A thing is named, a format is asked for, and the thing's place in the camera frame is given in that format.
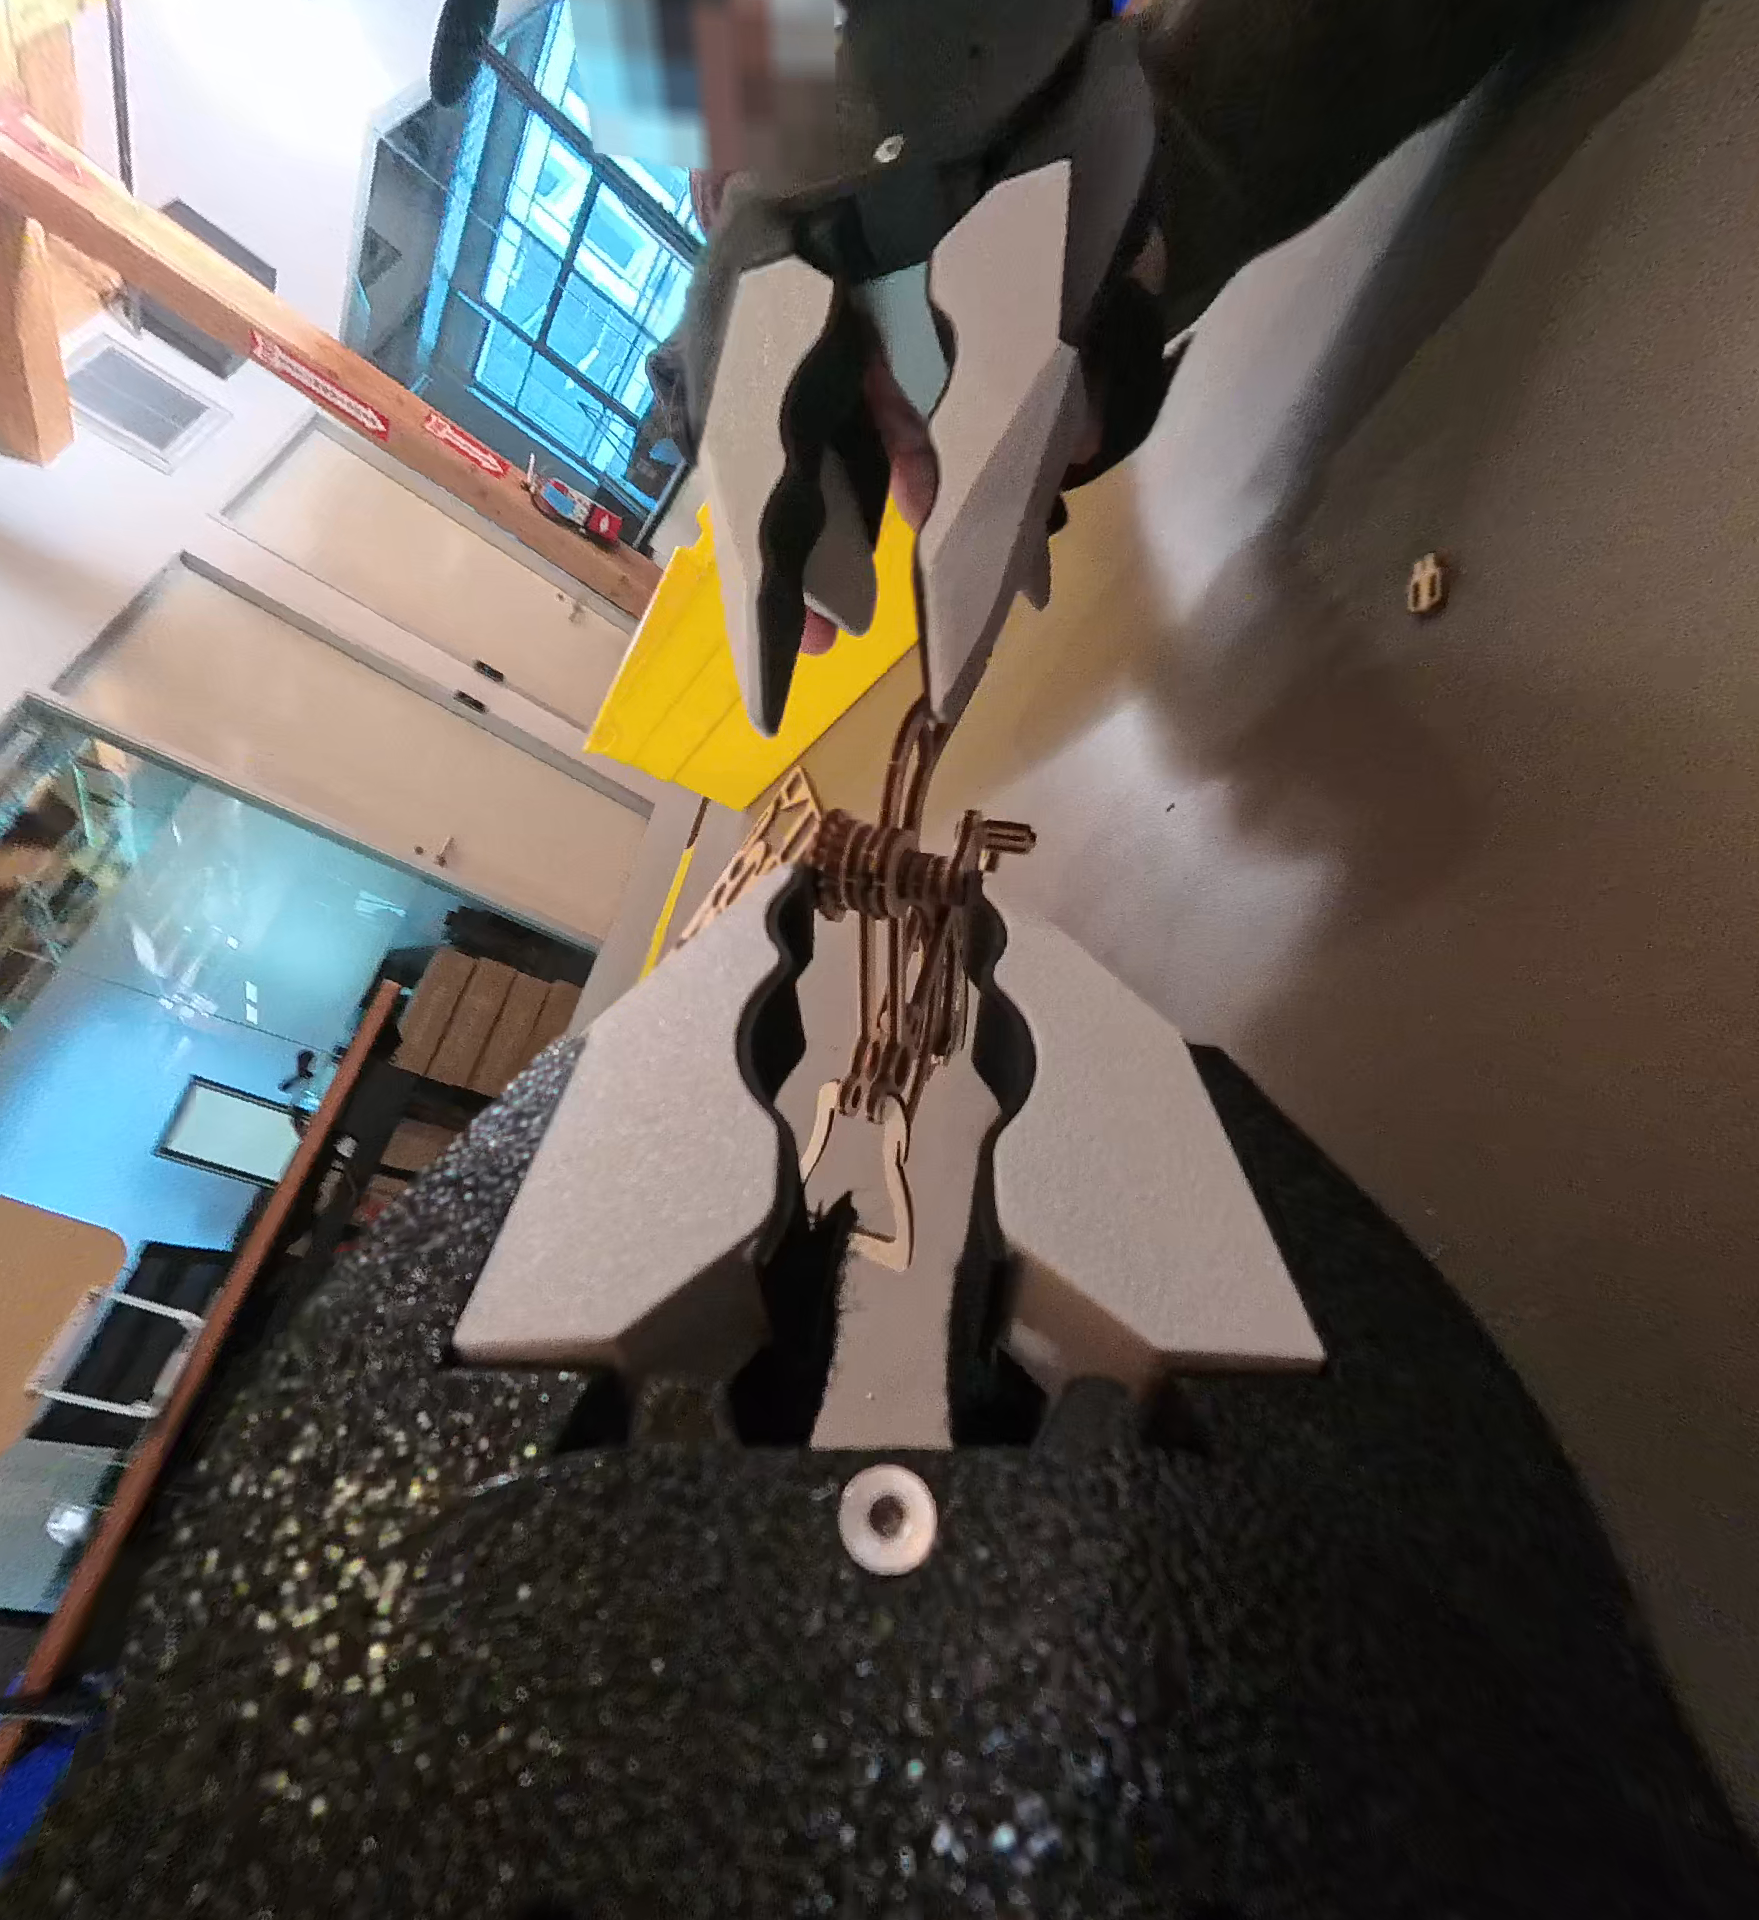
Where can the black floor lamp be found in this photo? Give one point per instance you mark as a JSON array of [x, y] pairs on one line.
[[458, 53]]

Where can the person's right hand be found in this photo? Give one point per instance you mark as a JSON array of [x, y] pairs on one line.
[[908, 473]]

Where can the beige door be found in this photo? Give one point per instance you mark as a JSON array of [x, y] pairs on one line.
[[339, 734], [415, 555]]

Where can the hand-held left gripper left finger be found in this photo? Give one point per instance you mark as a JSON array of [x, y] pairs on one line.
[[624, 1200]]

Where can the wall ventilation grille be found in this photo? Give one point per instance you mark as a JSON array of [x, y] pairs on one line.
[[143, 401]]

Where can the emptied wooden parts sheet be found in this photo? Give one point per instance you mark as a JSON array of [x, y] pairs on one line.
[[752, 864]]

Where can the tan rounded board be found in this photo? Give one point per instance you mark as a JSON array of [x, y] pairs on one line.
[[9, 1319]]

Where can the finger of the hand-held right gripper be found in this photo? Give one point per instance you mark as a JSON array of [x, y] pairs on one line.
[[1008, 405], [745, 436]]

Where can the yellow plastic bin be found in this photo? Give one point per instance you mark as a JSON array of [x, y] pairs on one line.
[[669, 704]]

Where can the wooden support post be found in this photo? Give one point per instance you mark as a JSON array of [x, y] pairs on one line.
[[191, 284]]

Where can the desk with brown edge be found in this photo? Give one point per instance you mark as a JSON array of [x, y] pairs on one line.
[[218, 1319]]

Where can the wooden model frame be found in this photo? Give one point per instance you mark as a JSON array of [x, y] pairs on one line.
[[880, 1065]]

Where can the large glass window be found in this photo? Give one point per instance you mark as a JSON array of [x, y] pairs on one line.
[[550, 270]]

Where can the red fire extinguisher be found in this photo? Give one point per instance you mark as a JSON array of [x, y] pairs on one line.
[[575, 506]]

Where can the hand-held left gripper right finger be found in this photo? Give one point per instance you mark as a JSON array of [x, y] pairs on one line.
[[1164, 1214]]

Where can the red sign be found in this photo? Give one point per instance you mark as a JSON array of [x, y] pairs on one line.
[[322, 387], [464, 442]]

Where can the brown cardboard boxes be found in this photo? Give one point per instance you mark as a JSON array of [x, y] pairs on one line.
[[489, 1021]]

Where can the yellow tape stripe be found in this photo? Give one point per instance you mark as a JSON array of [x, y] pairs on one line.
[[669, 916]]

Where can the small wooden pin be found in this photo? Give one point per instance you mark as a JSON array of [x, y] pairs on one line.
[[1426, 588]]

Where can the wooden gear axle assembly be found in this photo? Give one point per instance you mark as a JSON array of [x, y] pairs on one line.
[[895, 870]]

